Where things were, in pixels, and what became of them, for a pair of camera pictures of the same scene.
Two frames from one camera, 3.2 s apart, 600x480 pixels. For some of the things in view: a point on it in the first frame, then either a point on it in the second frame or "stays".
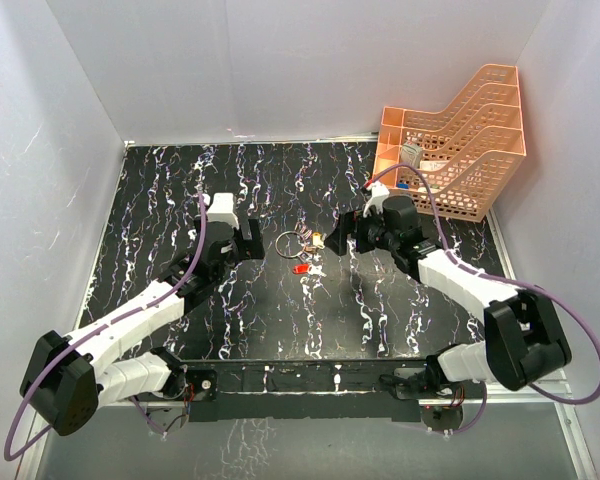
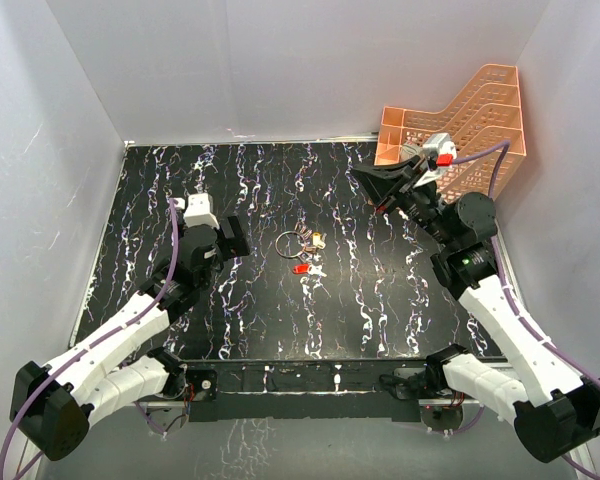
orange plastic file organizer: x=456 y=160 stays
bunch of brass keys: x=312 y=241 stays
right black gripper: x=351 y=222 to x=381 y=180
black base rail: x=307 y=390 stays
